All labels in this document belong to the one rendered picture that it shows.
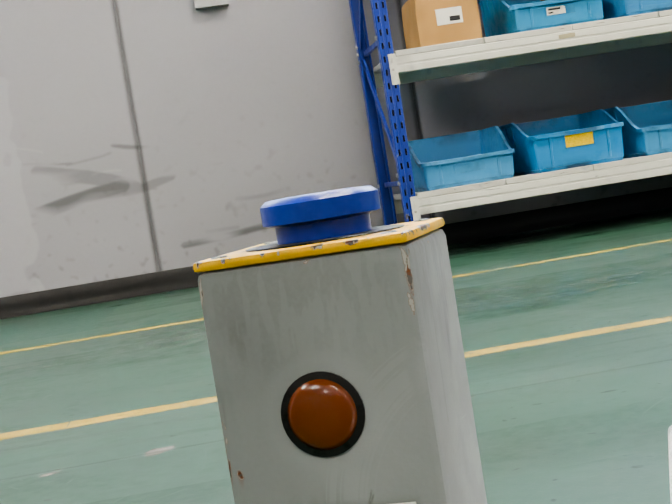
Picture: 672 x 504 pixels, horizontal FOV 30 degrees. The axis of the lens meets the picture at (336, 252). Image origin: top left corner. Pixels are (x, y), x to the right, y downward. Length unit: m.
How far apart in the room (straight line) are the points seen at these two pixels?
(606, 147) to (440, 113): 0.90
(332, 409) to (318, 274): 0.04
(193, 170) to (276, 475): 4.99
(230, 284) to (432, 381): 0.07
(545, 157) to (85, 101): 1.94
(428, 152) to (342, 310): 4.85
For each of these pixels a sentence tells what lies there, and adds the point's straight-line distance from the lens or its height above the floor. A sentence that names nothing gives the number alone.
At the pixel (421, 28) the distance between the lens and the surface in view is 4.81.
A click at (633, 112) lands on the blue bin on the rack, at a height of 0.44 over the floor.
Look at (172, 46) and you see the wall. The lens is 5.42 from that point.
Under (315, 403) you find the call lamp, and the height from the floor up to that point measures 0.27.
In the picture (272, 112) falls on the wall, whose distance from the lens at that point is 5.40.
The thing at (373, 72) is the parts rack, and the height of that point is 0.77.
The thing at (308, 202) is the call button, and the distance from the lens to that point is 0.40.
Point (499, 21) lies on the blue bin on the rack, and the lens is 5.09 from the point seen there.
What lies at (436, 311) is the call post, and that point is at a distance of 0.41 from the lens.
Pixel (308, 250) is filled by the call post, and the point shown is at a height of 0.31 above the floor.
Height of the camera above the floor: 0.33
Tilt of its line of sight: 3 degrees down
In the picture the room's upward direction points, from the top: 9 degrees counter-clockwise
